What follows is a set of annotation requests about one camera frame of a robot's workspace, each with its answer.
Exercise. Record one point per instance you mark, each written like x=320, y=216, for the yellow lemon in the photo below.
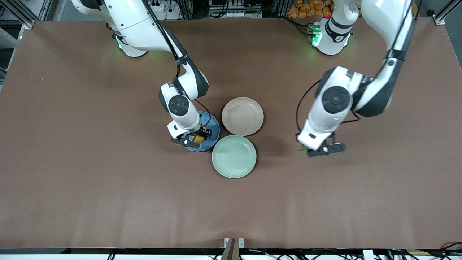
x=198, y=137

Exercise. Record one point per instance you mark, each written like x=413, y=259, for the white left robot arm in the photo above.
x=382, y=18

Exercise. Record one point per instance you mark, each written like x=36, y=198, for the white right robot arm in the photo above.
x=126, y=21

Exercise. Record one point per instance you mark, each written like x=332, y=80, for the blue plate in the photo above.
x=216, y=131

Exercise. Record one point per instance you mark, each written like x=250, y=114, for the light green plate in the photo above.
x=234, y=157

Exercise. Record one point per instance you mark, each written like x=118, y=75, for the beige plate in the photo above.
x=242, y=116

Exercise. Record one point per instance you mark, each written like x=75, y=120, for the brown table cover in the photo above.
x=108, y=198

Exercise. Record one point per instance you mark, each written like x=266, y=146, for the white equipment box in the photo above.
x=234, y=9

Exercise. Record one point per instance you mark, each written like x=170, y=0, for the white power strip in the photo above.
x=160, y=5

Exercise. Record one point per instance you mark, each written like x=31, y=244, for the orange snack bags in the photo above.
x=303, y=9

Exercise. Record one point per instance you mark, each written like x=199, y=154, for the white metal bracket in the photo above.
x=226, y=242
x=241, y=242

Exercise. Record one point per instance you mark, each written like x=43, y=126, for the grey mounting post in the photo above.
x=230, y=252

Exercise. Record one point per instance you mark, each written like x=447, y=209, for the aluminium frame profile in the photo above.
x=25, y=20
x=445, y=12

